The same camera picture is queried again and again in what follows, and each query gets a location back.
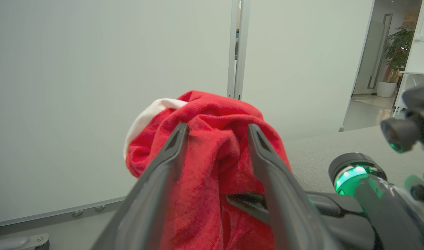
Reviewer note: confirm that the white plant pot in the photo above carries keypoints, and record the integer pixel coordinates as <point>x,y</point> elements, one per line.
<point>385,89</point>

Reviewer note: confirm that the white partition panel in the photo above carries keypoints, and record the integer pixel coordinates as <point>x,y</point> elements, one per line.
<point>76,86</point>
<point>302,69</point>

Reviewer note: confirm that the grey partition foot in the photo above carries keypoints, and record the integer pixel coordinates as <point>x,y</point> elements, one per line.
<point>14,243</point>

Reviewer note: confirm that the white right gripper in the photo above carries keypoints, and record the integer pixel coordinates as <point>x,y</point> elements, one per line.
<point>389,215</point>

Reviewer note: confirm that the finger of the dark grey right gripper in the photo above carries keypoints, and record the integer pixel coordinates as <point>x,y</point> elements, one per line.
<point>248,205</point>

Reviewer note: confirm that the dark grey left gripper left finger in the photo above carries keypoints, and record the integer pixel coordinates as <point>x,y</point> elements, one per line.
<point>146,208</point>

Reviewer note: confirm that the white whiteboard stand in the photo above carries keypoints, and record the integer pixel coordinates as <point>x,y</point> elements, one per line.
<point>423,52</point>

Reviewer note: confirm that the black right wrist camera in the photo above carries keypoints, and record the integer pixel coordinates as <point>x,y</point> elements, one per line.
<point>409,121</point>

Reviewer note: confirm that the red garment with white trim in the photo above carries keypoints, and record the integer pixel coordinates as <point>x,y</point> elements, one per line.
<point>212,173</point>

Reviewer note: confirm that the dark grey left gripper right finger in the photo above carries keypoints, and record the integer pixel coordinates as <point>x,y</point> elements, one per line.
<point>285,208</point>

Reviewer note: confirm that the green potted plant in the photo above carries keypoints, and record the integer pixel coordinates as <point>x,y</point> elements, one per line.
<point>399,48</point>

